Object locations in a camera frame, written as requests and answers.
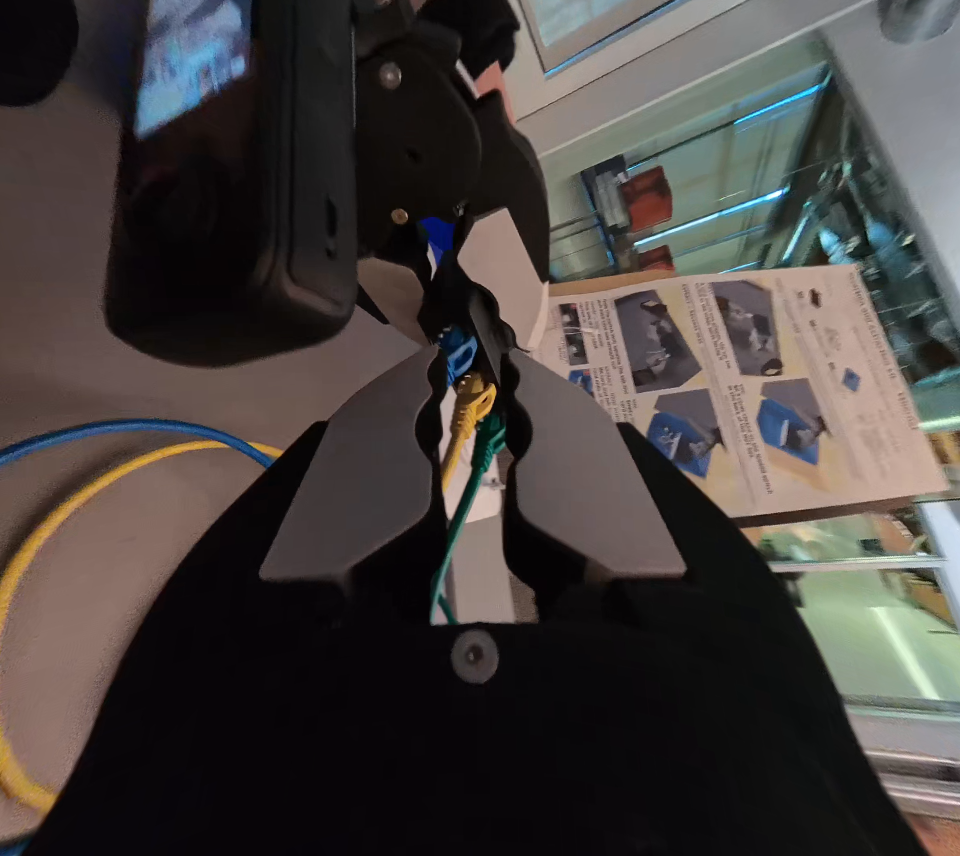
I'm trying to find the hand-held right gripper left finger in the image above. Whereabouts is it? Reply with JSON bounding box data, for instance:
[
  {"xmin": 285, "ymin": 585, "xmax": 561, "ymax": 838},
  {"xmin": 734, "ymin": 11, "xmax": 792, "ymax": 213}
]
[{"xmin": 258, "ymin": 348, "xmax": 450, "ymax": 626}]

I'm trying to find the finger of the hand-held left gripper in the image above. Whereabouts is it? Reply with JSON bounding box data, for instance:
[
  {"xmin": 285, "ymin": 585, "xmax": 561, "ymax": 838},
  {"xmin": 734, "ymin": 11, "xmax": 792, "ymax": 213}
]
[
  {"xmin": 457, "ymin": 209, "xmax": 549, "ymax": 349},
  {"xmin": 357, "ymin": 258, "xmax": 438, "ymax": 347}
]

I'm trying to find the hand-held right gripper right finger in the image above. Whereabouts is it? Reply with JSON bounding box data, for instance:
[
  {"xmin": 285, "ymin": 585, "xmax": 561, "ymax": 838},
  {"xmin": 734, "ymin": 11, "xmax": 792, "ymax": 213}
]
[{"xmin": 501, "ymin": 349, "xmax": 689, "ymax": 623}]

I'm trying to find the black ethernet switch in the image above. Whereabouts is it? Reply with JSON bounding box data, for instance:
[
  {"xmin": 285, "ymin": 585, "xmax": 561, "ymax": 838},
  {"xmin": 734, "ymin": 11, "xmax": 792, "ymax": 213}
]
[{"xmin": 420, "ymin": 267, "xmax": 526, "ymax": 385}]

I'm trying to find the blue plastic bin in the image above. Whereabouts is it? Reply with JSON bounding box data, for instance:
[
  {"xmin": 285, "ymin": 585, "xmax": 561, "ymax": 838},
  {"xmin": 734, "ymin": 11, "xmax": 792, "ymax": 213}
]
[{"xmin": 420, "ymin": 217, "xmax": 456, "ymax": 265}]

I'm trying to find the blue ethernet cable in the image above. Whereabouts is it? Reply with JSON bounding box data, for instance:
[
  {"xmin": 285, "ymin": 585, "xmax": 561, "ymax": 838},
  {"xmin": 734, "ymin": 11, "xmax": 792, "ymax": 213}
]
[{"xmin": 0, "ymin": 323, "xmax": 478, "ymax": 469}]

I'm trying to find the green ethernet cable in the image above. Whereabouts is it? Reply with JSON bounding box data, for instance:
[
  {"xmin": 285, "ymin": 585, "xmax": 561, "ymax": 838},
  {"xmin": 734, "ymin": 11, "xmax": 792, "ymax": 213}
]
[{"xmin": 429, "ymin": 413, "xmax": 509, "ymax": 626}]

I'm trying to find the yellow ethernet cable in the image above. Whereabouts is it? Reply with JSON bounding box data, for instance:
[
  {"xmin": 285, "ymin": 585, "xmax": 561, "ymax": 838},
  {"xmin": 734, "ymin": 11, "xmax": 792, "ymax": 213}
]
[{"xmin": 0, "ymin": 372, "xmax": 498, "ymax": 816}]

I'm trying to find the instruction sheet on stand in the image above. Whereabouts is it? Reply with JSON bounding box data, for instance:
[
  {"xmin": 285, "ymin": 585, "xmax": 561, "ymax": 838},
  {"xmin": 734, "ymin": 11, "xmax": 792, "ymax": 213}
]
[{"xmin": 549, "ymin": 262, "xmax": 950, "ymax": 529}]

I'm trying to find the white stand base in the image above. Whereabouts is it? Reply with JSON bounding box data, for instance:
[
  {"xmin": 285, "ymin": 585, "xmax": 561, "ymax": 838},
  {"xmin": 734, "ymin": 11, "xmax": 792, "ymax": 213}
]
[{"xmin": 457, "ymin": 447, "xmax": 511, "ymax": 526}]

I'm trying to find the printed instruction poster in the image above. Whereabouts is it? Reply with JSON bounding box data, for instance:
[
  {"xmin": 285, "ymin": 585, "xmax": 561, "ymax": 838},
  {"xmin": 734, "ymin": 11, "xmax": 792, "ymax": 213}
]
[{"xmin": 540, "ymin": 265, "xmax": 950, "ymax": 516}]

